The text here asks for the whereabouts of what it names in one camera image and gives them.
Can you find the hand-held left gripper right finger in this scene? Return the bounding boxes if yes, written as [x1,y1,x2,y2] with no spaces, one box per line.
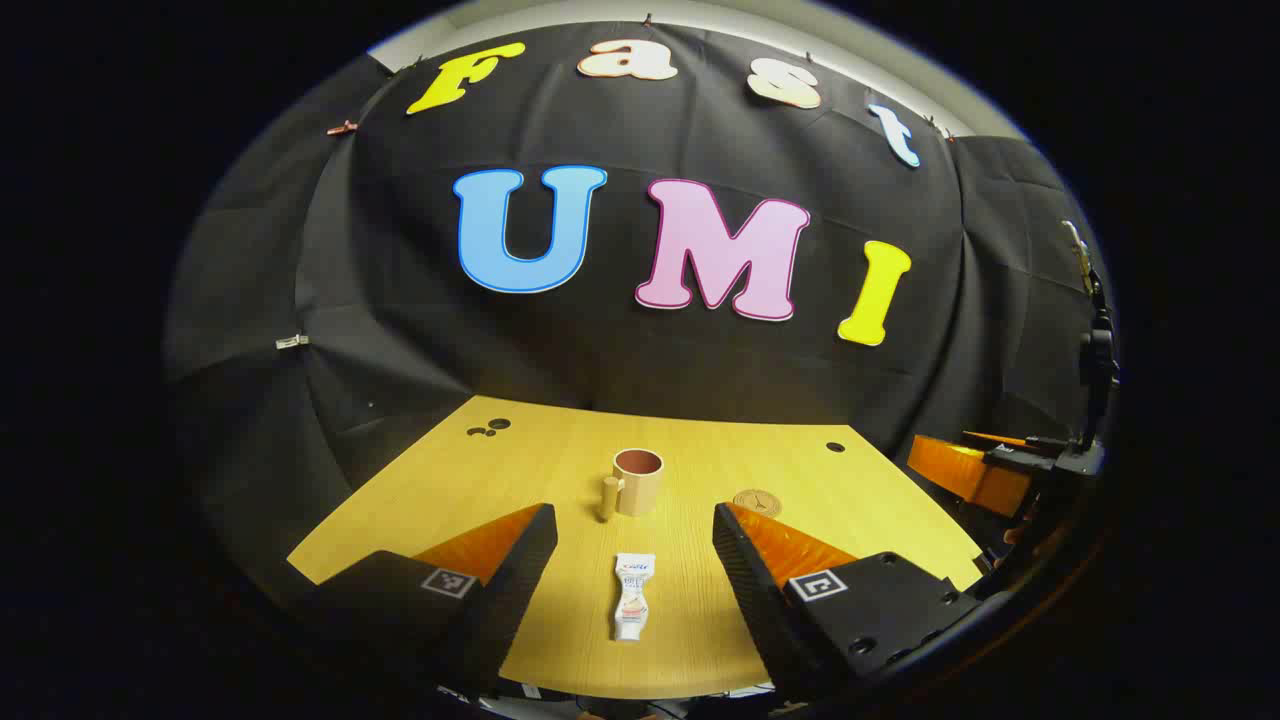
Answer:
[712,502,986,701]

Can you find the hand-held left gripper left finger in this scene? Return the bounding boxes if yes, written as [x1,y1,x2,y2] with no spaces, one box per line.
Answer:
[300,503,558,696]

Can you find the white toothpaste tube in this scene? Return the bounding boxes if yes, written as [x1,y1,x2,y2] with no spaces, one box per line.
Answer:
[612,552,657,643]

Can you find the beige cup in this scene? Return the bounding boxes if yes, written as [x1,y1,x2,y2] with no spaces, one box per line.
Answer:
[598,448,665,523]

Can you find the wooden desktop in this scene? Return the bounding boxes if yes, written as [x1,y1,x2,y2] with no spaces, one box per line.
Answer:
[287,395,986,701]

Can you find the black backdrop cloth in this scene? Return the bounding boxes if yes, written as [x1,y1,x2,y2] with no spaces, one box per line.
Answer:
[165,20,1116,601]

